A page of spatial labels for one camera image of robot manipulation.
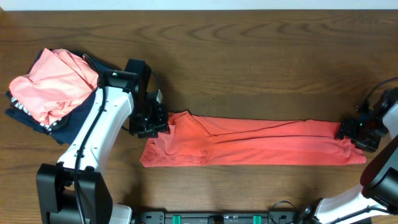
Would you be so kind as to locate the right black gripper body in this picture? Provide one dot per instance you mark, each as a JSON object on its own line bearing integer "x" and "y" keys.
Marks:
{"x": 366, "y": 134}

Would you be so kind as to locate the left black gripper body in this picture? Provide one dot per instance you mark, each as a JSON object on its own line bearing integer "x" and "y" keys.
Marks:
{"x": 146, "y": 119}

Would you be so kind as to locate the red-orange soccer t-shirt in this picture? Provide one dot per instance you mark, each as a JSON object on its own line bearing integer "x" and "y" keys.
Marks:
{"x": 203, "y": 141}

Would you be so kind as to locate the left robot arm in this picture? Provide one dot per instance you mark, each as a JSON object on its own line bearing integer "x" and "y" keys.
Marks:
{"x": 73, "y": 190}

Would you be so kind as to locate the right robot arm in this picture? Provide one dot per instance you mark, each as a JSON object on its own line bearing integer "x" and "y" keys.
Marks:
{"x": 375, "y": 195}

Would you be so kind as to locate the folded pink shirt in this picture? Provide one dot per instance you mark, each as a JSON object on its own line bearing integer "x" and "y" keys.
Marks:
{"x": 57, "y": 83}

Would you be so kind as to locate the black white patterned garment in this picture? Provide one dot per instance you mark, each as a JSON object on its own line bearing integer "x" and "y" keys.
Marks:
{"x": 18, "y": 112}

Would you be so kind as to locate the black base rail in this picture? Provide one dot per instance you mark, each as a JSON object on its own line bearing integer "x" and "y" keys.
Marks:
{"x": 214, "y": 217}

